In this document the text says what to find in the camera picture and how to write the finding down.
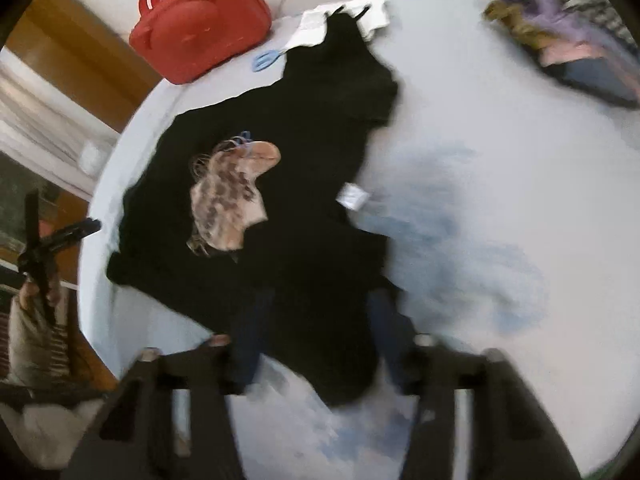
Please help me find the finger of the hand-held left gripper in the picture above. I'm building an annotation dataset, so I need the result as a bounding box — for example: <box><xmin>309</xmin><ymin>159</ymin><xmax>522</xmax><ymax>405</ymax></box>
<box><xmin>18</xmin><ymin>217</ymin><xmax>103</xmax><ymax>272</ymax></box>
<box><xmin>23</xmin><ymin>189</ymin><xmax>57</xmax><ymax>327</ymax></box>

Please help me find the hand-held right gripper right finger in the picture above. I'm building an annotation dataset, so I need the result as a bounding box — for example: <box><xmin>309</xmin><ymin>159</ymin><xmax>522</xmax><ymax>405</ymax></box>
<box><xmin>367</xmin><ymin>289</ymin><xmax>583</xmax><ymax>480</ymax></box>

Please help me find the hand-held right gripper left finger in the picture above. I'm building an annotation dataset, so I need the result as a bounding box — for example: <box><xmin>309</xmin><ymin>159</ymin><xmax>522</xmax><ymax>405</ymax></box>
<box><xmin>60</xmin><ymin>287</ymin><xmax>275</xmax><ymax>480</ymax></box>

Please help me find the black garment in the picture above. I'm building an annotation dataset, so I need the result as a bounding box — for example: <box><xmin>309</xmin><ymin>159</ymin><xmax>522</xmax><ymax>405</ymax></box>
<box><xmin>106</xmin><ymin>5</ymin><xmax>417</xmax><ymax>408</ymax></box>

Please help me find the pile of mixed clothes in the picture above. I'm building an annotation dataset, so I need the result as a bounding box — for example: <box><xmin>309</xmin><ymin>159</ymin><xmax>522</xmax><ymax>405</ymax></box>
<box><xmin>481</xmin><ymin>0</ymin><xmax>640</xmax><ymax>109</ymax></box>

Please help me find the person's left hand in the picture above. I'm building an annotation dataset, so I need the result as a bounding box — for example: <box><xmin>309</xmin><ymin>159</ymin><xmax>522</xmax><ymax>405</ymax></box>
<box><xmin>21</xmin><ymin>278</ymin><xmax>70</xmax><ymax>322</ymax></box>

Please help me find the leopard print cloth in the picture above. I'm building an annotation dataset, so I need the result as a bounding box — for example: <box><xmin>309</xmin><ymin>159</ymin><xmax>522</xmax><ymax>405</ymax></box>
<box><xmin>186</xmin><ymin>140</ymin><xmax>282</xmax><ymax>257</ymax></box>

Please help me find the wooden cabinet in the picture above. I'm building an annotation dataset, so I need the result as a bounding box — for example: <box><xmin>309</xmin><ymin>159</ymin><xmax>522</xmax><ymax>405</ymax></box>
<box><xmin>4</xmin><ymin>0</ymin><xmax>163</xmax><ymax>133</ymax></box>

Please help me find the pale blue bed sheet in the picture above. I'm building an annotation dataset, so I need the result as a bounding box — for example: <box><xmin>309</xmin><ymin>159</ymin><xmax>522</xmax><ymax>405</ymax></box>
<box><xmin>76</xmin><ymin>0</ymin><xmax>640</xmax><ymax>480</ymax></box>

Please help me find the red carry case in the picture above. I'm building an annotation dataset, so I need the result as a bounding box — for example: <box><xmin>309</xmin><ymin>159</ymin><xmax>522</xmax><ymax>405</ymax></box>
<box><xmin>128</xmin><ymin>0</ymin><xmax>274</xmax><ymax>85</ymax></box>

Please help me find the white folded cloth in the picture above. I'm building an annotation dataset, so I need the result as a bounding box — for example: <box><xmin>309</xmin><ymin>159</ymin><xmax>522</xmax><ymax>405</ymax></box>
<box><xmin>286</xmin><ymin>0</ymin><xmax>391</xmax><ymax>49</ymax></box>

